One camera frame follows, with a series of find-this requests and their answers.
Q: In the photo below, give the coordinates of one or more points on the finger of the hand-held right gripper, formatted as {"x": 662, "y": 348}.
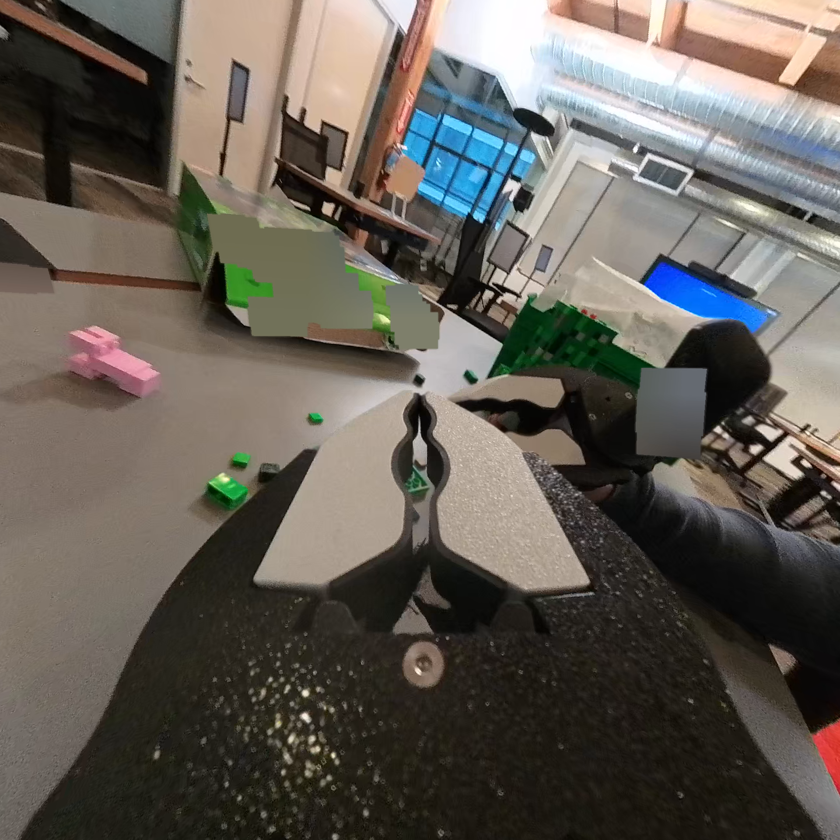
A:
{"x": 518, "y": 394}
{"x": 558, "y": 449}

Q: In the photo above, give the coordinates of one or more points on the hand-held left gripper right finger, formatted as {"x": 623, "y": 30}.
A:
{"x": 505, "y": 518}

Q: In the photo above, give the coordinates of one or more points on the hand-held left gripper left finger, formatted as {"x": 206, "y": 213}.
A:
{"x": 341, "y": 518}

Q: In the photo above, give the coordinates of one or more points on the green studded plate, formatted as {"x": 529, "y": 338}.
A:
{"x": 418, "y": 484}

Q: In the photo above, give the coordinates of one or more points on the person's right forearm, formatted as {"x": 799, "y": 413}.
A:
{"x": 722, "y": 558}

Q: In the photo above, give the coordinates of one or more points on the grey desk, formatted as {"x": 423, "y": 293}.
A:
{"x": 131, "y": 590}

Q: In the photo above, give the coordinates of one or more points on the green checkered brick cube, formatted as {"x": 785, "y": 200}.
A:
{"x": 558, "y": 341}

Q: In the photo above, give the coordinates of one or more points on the dark green toy brick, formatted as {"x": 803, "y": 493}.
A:
{"x": 269, "y": 472}

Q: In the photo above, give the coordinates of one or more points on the green hollow toy brick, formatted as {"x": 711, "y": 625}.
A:
{"x": 227, "y": 491}

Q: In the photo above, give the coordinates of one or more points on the clear plastic bag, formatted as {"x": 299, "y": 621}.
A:
{"x": 617, "y": 295}

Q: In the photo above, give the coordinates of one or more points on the grey screen on stand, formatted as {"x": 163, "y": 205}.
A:
{"x": 507, "y": 246}

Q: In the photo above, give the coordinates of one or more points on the blue screen monitor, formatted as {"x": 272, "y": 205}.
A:
{"x": 695, "y": 295}

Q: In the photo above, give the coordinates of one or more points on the tan book stand board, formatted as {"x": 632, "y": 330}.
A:
{"x": 407, "y": 177}

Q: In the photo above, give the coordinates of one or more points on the blue-lit window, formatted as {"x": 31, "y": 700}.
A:
{"x": 459, "y": 151}

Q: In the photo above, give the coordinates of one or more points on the white air vent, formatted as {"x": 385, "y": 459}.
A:
{"x": 663, "y": 172}

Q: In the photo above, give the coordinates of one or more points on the black floor lamp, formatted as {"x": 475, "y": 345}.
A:
{"x": 533, "y": 122}

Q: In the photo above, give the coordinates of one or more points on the pink toy pig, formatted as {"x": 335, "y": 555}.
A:
{"x": 111, "y": 367}

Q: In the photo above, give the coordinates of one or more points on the green cardboard toy box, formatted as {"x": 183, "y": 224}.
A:
{"x": 193, "y": 229}

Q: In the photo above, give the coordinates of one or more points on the black office chair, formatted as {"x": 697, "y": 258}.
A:
{"x": 302, "y": 151}

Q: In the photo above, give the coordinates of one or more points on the white door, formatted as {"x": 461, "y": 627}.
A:
{"x": 210, "y": 98}

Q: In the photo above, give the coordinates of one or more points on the dark table with wooden edge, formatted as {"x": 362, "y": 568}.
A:
{"x": 72, "y": 40}

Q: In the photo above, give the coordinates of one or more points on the silver air duct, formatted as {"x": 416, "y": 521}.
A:
{"x": 656, "y": 98}
{"x": 754, "y": 203}

